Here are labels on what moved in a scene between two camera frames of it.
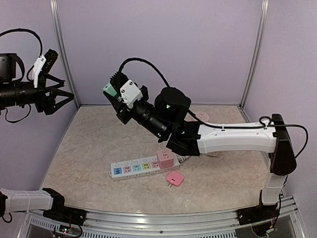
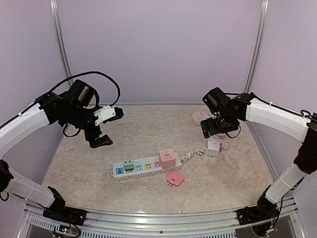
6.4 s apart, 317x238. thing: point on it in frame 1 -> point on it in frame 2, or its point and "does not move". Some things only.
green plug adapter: (109, 89) -> (128, 165)
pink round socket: (203, 116) does not move
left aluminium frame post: (56, 16) does not move
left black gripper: (48, 104) -> (99, 142)
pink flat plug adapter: (175, 178) does not move
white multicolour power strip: (138, 167) does not move
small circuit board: (64, 228) does not move
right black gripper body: (120, 111) -> (223, 124)
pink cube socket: (165, 158) does not move
